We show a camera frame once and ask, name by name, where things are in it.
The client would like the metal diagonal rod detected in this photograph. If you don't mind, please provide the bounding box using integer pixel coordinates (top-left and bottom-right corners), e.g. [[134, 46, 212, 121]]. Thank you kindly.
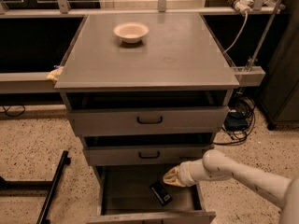
[[242, 0, 291, 73]]

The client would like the black cable bundle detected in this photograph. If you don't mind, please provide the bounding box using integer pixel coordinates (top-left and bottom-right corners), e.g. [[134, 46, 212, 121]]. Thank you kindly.
[[213, 96, 256, 147]]

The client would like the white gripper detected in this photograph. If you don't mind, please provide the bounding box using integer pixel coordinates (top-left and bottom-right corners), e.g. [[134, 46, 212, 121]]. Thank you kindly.
[[163, 161, 196, 188]]

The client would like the grey drawer cabinet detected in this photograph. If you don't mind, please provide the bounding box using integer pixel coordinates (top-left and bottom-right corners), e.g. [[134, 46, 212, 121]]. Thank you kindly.
[[54, 12, 240, 224]]

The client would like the grey drawer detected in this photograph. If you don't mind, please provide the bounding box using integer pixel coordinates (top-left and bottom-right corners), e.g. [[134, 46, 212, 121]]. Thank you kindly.
[[83, 144, 211, 166], [86, 164, 216, 224], [67, 106, 228, 136]]

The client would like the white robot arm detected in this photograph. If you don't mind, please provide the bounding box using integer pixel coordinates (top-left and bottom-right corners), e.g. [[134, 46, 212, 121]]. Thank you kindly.
[[163, 149, 299, 224]]

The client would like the dark grey cabinet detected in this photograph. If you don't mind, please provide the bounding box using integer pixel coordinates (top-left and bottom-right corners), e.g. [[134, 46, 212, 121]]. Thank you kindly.
[[258, 0, 299, 130]]

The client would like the yellow tape piece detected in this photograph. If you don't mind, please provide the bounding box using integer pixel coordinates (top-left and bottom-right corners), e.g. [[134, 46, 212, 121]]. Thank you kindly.
[[47, 66, 64, 82]]

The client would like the black rxbar chocolate bar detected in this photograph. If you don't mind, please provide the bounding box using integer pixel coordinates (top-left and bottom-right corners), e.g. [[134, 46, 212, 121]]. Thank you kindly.
[[149, 181, 172, 206]]

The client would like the black cable left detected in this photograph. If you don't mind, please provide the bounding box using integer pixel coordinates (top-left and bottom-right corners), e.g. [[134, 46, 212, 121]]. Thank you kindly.
[[0, 105, 26, 118]]

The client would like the white power cable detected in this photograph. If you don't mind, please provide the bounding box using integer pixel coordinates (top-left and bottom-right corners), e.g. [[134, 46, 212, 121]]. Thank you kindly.
[[221, 10, 249, 55]]

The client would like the grey aluminium rail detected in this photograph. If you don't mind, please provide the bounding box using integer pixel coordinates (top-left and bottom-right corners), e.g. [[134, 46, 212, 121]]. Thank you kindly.
[[0, 66, 265, 94]]

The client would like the white power strip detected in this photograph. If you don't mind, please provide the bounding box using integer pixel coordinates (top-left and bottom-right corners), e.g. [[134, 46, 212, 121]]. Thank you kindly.
[[227, 0, 253, 15]]

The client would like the white bowl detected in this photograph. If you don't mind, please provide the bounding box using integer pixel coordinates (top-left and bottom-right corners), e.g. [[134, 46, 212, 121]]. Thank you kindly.
[[113, 22, 150, 44]]

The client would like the black floor stand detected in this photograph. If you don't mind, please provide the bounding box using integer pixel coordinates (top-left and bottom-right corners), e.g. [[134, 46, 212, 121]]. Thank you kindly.
[[0, 150, 71, 224]]

